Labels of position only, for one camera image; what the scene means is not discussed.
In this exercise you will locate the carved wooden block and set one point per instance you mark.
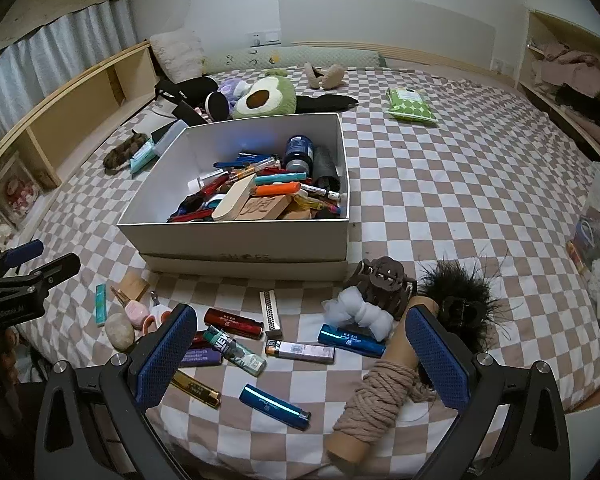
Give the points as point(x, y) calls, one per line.
point(260, 207)

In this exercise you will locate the pile of clothes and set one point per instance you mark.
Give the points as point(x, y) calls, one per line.
point(575, 70)

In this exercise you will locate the black eye mask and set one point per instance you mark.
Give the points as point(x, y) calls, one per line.
point(325, 104)

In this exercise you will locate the clear plastic bag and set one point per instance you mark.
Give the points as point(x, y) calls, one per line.
point(597, 250)

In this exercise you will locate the avocado plush toy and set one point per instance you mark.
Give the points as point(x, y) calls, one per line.
point(265, 100)

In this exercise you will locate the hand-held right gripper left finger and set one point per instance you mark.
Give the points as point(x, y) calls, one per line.
point(167, 355)

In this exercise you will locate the pink bottle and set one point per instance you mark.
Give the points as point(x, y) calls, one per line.
point(137, 312)

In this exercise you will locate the purple plush toy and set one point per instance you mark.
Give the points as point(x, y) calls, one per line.
point(230, 91)

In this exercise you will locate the wooden board comb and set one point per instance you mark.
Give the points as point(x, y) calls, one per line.
point(235, 200)

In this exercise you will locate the white fluffy pillow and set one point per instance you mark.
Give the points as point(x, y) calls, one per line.
point(177, 55)

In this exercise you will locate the brown furry hair clip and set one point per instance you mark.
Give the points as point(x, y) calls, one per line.
point(122, 152)

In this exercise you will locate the small red lighter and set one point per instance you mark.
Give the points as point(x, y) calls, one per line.
point(198, 341)

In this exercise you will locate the wooden bedside shelf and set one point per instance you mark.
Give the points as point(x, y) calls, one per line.
point(80, 105)

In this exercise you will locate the gold lighter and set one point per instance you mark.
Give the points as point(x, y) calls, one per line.
point(196, 388)

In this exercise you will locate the long green pillow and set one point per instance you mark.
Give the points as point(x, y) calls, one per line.
point(295, 57)

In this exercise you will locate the blue lighter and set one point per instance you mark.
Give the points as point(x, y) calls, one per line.
point(351, 340)
point(275, 406)

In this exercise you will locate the wooden clothes shelf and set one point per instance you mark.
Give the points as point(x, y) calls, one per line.
point(527, 60)

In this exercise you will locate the round pink rimmed mirror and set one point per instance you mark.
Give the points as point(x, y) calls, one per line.
point(215, 106)

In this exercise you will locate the brown hair claw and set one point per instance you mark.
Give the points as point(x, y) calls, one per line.
point(385, 282)

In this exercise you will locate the small wooden block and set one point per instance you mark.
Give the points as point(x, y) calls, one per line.
point(135, 285)

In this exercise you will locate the grey plastic box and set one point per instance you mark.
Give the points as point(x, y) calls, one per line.
point(169, 135)

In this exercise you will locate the flower picture frames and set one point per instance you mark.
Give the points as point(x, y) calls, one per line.
point(10, 195)

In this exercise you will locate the orange marker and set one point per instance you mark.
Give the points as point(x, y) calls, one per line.
point(277, 189)

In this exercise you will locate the green wet wipes packet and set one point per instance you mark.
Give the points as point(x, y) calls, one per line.
point(411, 105)

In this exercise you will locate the teal tissue packet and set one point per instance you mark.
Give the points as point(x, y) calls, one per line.
point(142, 157)

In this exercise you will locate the person's left hand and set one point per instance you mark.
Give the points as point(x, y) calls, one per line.
point(2, 357)

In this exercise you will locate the black box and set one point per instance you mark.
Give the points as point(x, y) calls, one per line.
point(187, 112)

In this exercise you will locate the cardboard tube with twine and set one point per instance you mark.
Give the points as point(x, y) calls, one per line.
point(380, 395)

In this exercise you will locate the grey curtain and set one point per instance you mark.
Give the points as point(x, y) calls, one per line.
point(45, 60)

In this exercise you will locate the teal small packet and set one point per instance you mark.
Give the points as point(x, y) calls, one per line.
point(100, 304)

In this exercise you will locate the black cap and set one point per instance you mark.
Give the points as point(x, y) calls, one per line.
point(182, 90)

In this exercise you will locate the teal pen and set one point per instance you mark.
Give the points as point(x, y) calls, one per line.
point(282, 177)

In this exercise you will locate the black feather hair claw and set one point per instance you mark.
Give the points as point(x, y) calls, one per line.
point(457, 307)

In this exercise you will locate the white striped comb strip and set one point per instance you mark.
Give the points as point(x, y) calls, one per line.
point(271, 312)

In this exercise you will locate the green lighter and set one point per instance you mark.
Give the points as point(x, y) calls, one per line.
point(235, 351)

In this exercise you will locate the beige stone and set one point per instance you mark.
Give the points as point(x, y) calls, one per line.
point(119, 331)

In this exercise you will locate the round cork coaster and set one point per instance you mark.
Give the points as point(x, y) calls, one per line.
point(299, 215)

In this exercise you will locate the purple lighter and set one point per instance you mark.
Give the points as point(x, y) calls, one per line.
point(203, 358)

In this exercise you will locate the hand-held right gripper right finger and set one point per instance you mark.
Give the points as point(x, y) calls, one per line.
point(437, 360)

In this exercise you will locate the white paper bag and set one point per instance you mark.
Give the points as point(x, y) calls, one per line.
point(157, 117)

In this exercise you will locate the beige earmuffs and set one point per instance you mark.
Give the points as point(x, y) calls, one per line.
point(322, 75)

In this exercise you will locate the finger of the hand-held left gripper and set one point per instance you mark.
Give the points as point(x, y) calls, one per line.
point(55, 266)
point(24, 252)

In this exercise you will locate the white shoe box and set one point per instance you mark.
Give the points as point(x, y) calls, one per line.
point(230, 240)

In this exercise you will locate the white lighter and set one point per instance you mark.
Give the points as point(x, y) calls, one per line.
point(300, 351)

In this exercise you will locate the blue bottle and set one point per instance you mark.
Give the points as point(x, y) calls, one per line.
point(299, 152)

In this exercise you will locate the grey roll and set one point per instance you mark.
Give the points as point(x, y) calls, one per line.
point(326, 165)

